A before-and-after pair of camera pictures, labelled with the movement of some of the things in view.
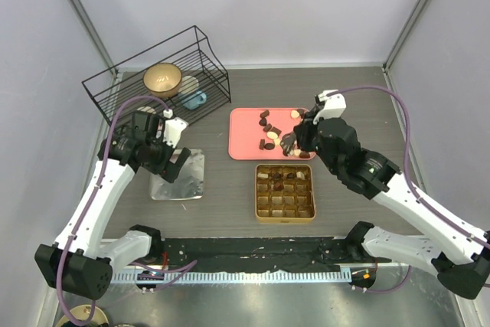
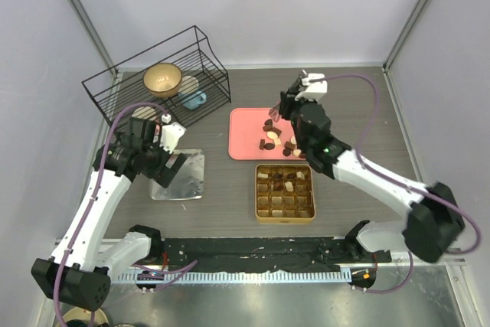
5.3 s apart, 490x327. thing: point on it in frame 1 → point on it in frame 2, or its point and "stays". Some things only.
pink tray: [256, 133] stays
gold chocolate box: [285, 194] stays
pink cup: [147, 109] stays
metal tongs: [288, 143] → [274, 112]
